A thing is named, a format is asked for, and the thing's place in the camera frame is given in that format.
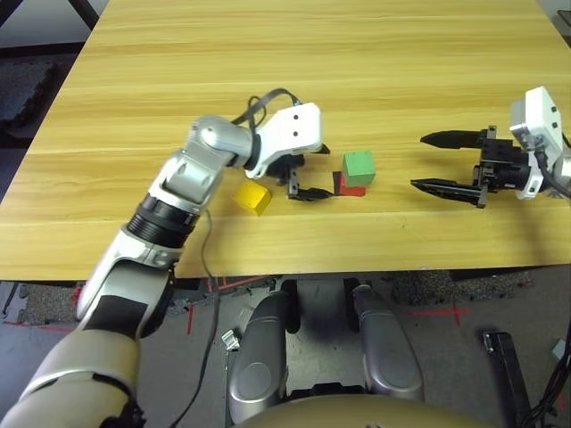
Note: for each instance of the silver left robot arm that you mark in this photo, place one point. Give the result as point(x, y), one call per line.
point(192, 178)

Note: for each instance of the black mat with red lines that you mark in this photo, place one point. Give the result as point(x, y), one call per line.
point(250, 282)

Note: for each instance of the black horizontal table bar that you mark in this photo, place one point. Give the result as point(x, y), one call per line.
point(42, 48)

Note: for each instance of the black diagonal table strut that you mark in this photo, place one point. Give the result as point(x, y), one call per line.
point(87, 13)

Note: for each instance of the speckled grey floor mat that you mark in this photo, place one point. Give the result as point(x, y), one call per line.
point(49, 303)
point(446, 287)

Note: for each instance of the yellow wooden block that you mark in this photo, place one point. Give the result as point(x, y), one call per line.
point(252, 196)

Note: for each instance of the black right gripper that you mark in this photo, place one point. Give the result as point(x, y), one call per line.
point(504, 165)

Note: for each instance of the grey left robot leg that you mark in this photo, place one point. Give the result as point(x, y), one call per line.
point(259, 356)

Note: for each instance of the small silver metal clip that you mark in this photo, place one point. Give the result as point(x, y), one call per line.
point(231, 339)

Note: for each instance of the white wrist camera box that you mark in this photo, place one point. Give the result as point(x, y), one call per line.
point(292, 129)
point(540, 111)

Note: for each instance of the grey right robot leg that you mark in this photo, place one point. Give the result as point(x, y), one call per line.
point(388, 352)

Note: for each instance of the tan robot torso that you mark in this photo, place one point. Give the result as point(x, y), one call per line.
point(357, 414)

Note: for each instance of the green wooden block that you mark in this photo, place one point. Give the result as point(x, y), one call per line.
point(358, 167)

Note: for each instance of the red wooden block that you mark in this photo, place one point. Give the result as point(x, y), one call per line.
point(354, 191)

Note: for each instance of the small grey box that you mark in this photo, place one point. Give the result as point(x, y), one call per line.
point(559, 348)

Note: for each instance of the black metal floor stand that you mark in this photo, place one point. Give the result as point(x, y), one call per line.
point(506, 361)

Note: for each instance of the grey robot leg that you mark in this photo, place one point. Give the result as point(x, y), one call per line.
point(259, 356)
point(388, 352)

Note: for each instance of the black robot waist joint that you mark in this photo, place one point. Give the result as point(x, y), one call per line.
point(328, 391)

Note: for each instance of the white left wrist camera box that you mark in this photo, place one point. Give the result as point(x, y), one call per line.
point(292, 129)

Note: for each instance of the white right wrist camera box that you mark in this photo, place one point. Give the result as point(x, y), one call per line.
point(540, 111)

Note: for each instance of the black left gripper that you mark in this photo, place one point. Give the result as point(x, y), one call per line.
point(285, 167)

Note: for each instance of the black square marker patch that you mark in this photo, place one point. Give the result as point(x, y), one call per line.
point(336, 180)

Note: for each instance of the black foam floor mat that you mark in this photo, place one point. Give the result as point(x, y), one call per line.
point(24, 91)

